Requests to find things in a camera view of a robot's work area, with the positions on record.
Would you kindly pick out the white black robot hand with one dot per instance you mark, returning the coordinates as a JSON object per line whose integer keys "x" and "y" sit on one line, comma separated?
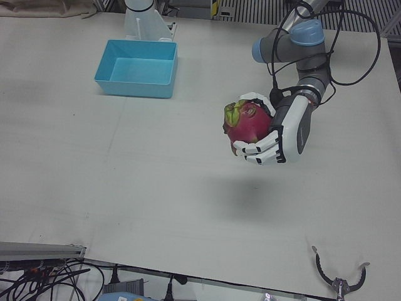
{"x": 294, "y": 125}

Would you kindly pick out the red dragon fruit green leaves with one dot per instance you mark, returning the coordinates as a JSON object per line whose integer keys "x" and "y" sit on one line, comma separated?
{"x": 247, "y": 125}

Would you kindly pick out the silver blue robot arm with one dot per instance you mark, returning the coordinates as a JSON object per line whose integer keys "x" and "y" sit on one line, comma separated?
{"x": 282, "y": 47}

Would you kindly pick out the metal claw grabber tool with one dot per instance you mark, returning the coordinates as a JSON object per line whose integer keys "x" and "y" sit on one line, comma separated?
{"x": 341, "y": 285}

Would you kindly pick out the small light blue plastic bin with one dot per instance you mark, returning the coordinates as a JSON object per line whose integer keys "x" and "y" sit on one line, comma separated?
{"x": 138, "y": 67}

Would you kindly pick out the shiny foil packet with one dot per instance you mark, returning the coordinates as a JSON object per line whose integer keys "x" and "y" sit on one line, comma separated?
{"x": 268, "y": 297}

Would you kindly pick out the black power plug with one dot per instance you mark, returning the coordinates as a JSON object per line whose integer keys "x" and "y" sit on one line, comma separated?
{"x": 115, "y": 274}
{"x": 169, "y": 287}

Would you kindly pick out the dark grey equipment box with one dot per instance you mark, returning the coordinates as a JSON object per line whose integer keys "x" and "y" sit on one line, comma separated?
{"x": 123, "y": 286}

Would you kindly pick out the teach pendant with red button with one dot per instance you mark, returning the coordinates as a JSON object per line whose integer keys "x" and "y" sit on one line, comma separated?
{"x": 122, "y": 297}

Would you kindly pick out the beige cloth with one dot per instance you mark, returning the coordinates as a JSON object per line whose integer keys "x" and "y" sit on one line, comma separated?
{"x": 47, "y": 9}

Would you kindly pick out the black power strip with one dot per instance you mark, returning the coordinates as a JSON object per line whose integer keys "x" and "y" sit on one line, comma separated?
{"x": 28, "y": 266}

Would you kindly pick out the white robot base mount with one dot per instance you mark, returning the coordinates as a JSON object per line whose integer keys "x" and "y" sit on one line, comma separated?
{"x": 144, "y": 22}

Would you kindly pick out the aluminium profile post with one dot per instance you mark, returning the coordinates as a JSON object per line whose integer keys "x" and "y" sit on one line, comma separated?
{"x": 37, "y": 249}

